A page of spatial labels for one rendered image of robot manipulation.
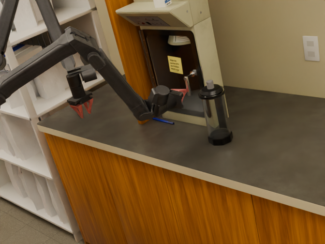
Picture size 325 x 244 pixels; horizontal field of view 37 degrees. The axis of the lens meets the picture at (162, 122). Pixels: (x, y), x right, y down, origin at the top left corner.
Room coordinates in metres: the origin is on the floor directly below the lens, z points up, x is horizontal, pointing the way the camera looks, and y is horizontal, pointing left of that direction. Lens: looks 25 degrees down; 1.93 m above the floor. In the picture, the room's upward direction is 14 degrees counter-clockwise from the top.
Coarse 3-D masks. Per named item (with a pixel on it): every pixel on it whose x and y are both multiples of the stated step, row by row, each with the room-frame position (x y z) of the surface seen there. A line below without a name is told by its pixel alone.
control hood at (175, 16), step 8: (120, 8) 2.10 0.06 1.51; (128, 8) 2.06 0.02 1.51; (136, 8) 2.02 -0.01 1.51; (144, 8) 1.99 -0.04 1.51; (152, 8) 1.95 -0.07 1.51; (160, 8) 1.92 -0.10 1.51; (168, 8) 1.88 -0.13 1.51; (176, 8) 1.87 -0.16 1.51; (184, 8) 1.90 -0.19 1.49; (160, 16) 1.92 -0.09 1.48; (168, 16) 1.89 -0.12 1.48; (176, 16) 1.87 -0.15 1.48; (184, 16) 1.89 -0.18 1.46; (136, 24) 2.12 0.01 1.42; (168, 24) 1.97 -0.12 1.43; (176, 24) 1.93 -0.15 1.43; (184, 24) 1.90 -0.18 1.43; (192, 24) 1.92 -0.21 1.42
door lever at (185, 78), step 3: (192, 72) 1.95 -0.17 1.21; (189, 75) 1.93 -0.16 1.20; (192, 75) 1.95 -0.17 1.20; (186, 78) 1.92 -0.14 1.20; (186, 81) 1.92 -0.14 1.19; (189, 81) 1.92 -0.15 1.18; (186, 84) 1.92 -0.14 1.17; (189, 84) 1.92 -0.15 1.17; (186, 87) 1.92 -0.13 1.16; (189, 87) 1.92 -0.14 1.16; (189, 90) 1.92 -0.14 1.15; (189, 93) 1.92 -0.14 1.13
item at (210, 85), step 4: (208, 80) 1.81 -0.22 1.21; (212, 80) 1.80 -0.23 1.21; (208, 84) 1.79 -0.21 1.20; (212, 84) 1.79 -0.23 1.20; (216, 84) 1.82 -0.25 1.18; (204, 88) 1.82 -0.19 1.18; (208, 88) 1.79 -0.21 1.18; (212, 88) 1.79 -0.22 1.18; (216, 88) 1.79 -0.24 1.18; (220, 88) 1.79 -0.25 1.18; (200, 92) 1.81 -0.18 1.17; (204, 92) 1.78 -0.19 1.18; (208, 92) 1.77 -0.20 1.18; (212, 92) 1.76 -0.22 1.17; (216, 92) 1.76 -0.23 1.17
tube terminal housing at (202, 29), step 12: (144, 0) 2.11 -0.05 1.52; (180, 0) 1.95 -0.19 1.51; (192, 0) 1.94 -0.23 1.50; (204, 0) 1.98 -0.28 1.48; (192, 12) 1.93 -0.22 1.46; (204, 12) 1.97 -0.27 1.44; (204, 24) 1.96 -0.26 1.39; (204, 36) 1.95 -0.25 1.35; (204, 48) 1.94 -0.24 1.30; (216, 48) 1.99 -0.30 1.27; (204, 60) 1.93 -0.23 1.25; (216, 60) 1.98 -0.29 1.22; (204, 72) 1.93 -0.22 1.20; (216, 72) 1.97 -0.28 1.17; (204, 84) 1.93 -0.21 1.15; (180, 120) 2.07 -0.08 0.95; (192, 120) 2.01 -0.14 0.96; (204, 120) 1.96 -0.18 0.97
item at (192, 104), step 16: (144, 32) 2.13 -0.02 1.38; (160, 32) 2.06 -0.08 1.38; (176, 32) 1.99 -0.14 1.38; (192, 32) 1.93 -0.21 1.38; (160, 48) 2.07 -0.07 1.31; (176, 48) 2.00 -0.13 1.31; (192, 48) 1.93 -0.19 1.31; (160, 64) 2.09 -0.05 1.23; (192, 64) 1.94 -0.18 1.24; (160, 80) 2.11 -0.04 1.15; (176, 80) 2.03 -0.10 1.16; (192, 80) 1.96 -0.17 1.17; (192, 96) 1.97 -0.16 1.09; (176, 112) 2.07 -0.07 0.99; (192, 112) 1.99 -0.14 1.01
